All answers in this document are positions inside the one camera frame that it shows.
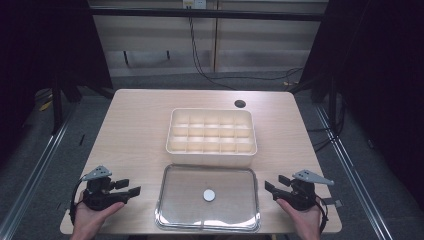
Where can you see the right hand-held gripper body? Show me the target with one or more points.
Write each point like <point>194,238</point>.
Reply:
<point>301,195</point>

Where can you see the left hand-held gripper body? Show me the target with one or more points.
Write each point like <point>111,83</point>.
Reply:
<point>100,195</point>

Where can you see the shiny metal tray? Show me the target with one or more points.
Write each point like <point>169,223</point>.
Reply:
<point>186,200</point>

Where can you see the small white round disc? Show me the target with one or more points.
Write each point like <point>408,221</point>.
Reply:
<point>209,195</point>

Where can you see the white compartment organizer box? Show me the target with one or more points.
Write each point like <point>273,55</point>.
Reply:
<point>211,136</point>

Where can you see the person's right hand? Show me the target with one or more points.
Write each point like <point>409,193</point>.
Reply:
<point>306,220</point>

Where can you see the person's left hand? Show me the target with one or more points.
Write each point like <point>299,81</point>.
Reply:
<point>88,220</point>

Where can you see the grey flat tab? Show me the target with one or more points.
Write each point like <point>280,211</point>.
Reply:
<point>333,202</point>

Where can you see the small black floor object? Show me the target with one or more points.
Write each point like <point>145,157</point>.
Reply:
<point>82,139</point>

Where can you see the black metal stand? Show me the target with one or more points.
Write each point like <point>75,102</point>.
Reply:
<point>57,106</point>

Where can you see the yellow object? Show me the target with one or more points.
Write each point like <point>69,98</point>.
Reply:
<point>45,106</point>

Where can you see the black curtain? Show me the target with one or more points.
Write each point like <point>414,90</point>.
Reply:
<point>40,46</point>
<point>383,66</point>

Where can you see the black horizontal bar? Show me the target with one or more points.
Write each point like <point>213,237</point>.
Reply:
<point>206,14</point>

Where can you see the metal floor rail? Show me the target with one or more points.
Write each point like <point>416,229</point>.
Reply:
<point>36,170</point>
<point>353,173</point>

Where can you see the white wall socket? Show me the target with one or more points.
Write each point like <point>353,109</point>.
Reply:
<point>194,4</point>

